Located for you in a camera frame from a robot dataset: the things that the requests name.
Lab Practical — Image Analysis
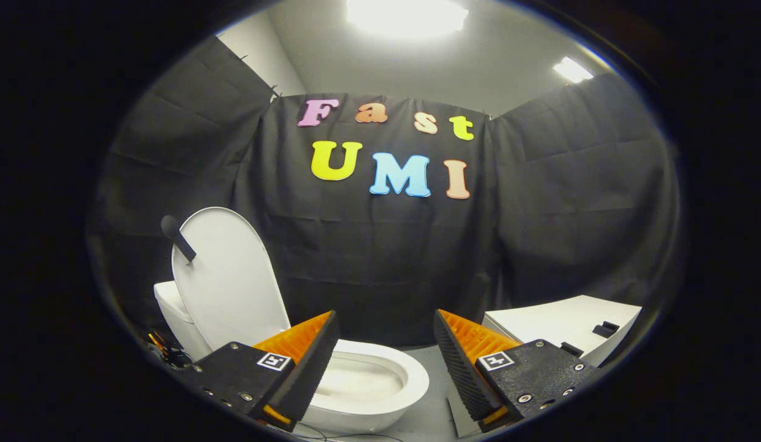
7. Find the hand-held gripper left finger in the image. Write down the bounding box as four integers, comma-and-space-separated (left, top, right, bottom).
187, 310, 341, 432

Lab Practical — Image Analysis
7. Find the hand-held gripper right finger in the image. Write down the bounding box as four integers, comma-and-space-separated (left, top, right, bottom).
433, 308, 602, 433

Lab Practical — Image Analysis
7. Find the white toilet lid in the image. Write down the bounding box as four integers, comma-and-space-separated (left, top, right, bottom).
161, 207, 292, 352

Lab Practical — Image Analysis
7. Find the white ceramic toilet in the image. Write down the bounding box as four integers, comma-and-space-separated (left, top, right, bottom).
153, 281, 430, 434

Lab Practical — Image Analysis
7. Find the white top grey cabinet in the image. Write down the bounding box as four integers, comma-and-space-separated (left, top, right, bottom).
482, 295, 643, 368

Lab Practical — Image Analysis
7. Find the black backdrop cloth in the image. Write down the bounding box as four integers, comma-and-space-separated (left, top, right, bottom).
86, 34, 685, 347

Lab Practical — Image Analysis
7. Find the small ceiling light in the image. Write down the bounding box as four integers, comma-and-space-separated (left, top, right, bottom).
552, 56, 595, 84

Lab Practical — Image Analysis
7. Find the large ceiling light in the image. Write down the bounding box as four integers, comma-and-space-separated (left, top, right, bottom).
346, 0, 469, 36

